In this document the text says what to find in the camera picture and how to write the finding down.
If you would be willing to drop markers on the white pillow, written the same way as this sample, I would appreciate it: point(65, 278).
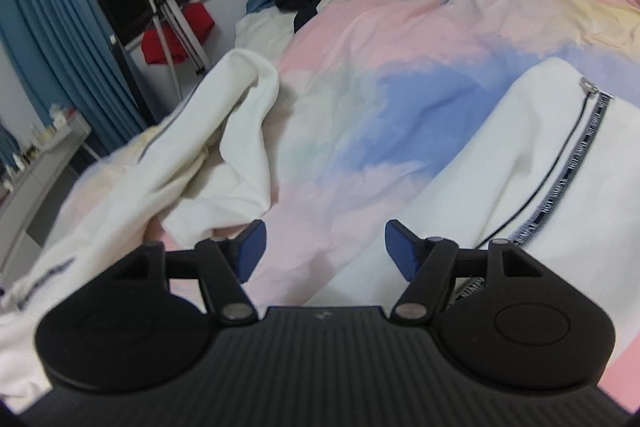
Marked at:
point(262, 29)

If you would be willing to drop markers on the red cloth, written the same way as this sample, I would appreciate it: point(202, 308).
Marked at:
point(197, 19)

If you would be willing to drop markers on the navy garment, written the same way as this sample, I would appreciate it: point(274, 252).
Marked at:
point(306, 14)

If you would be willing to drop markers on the white pants with black tape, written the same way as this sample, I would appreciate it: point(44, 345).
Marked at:
point(545, 187)

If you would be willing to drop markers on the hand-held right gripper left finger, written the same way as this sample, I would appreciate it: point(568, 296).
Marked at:
point(251, 247)

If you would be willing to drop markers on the row of small bottles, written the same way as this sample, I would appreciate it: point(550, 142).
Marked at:
point(45, 134)

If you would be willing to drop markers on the pastel tie-dye blanket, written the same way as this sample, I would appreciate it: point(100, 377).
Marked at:
point(380, 107)

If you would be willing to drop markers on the metal tripod stand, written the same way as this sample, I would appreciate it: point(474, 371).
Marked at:
point(167, 14)

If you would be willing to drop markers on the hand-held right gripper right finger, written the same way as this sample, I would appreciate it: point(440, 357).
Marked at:
point(400, 249)

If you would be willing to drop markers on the white shelf with bottles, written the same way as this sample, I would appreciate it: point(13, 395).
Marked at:
point(35, 187)

